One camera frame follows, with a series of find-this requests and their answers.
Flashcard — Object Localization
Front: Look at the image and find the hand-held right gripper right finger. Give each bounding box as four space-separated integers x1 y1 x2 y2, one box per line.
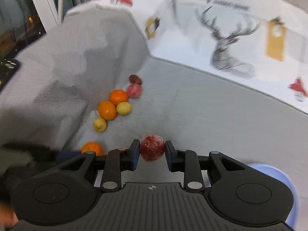
165 140 251 194

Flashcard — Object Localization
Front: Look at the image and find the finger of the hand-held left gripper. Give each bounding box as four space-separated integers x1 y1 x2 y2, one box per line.
56 150 82 163

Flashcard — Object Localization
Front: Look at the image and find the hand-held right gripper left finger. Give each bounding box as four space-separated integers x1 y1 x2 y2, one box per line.
57 139 141 193

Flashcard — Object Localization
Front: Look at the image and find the red apple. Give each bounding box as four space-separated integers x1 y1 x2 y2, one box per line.
140 135 166 162

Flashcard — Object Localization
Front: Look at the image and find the orange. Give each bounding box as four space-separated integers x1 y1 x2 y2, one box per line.
98 100 118 121
109 90 129 106
81 141 104 156

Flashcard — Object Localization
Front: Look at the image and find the yellow lemon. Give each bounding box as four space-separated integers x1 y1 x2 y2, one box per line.
116 101 132 116
93 118 107 132

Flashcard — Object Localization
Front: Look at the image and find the pink apple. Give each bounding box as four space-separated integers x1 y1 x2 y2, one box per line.
126 84 143 99

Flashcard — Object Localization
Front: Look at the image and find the dark red fruit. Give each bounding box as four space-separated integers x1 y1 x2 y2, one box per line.
129 74 142 85

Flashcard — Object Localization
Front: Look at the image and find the light blue plate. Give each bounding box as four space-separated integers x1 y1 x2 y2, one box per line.
245 163 301 231

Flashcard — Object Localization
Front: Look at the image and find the person's left hand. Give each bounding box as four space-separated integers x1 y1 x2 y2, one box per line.
0 205 19 228

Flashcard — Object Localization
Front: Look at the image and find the grey woven blanket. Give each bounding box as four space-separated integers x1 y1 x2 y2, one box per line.
0 0 308 231

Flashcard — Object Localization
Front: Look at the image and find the printed grey white quilt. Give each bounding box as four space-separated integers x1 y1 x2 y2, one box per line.
109 0 308 116

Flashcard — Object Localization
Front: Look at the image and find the white window frame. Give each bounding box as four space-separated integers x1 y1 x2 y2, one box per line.
25 0 66 27

